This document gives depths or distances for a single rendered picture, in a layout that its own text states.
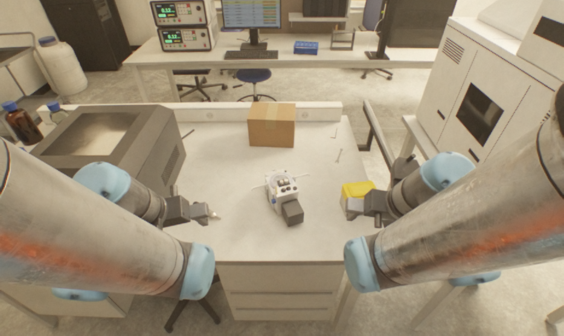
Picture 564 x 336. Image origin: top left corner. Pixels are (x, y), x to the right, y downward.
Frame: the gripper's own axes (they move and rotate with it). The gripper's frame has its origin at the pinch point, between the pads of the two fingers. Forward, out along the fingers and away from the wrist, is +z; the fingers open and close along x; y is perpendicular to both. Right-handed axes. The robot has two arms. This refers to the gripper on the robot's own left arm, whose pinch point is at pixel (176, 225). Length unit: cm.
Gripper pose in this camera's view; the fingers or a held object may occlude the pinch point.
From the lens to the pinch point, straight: 73.6
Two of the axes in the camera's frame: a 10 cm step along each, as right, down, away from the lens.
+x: -9.8, 2.2, -0.4
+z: 0.5, 4.2, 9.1
